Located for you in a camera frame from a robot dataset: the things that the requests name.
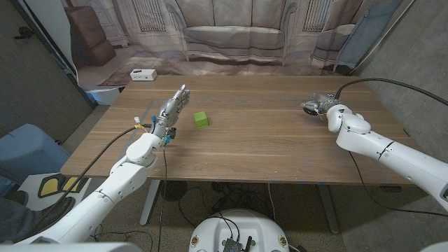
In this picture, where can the round black fan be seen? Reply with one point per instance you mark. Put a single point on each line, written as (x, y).
(174, 190)

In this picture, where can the green block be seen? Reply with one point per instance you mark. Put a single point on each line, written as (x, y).
(201, 120)

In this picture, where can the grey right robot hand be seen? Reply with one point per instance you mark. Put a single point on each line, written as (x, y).
(323, 99)

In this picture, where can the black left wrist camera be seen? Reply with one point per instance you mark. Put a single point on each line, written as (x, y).
(171, 133)

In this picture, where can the black electronics module with antenna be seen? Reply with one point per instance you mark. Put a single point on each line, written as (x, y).
(232, 245)

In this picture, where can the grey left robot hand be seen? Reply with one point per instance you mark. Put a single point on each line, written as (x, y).
(171, 108)

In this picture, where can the small white box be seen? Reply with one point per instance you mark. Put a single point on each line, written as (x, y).
(143, 74)

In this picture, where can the white table leg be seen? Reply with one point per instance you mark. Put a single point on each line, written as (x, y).
(150, 203)
(329, 210)

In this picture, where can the white mat with yellow shapes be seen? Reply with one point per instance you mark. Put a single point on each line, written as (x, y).
(31, 190)

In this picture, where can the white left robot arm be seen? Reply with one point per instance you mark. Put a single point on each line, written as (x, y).
(122, 178)

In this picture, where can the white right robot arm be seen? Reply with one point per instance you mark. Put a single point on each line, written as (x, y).
(385, 150)

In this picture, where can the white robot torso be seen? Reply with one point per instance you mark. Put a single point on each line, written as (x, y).
(241, 224)

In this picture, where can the blue chair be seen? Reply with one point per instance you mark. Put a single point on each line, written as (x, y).
(31, 150)

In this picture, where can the person's leg in jeans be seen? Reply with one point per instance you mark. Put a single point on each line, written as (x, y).
(15, 218)

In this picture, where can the printed living room backdrop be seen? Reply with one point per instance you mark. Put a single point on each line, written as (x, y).
(231, 38)

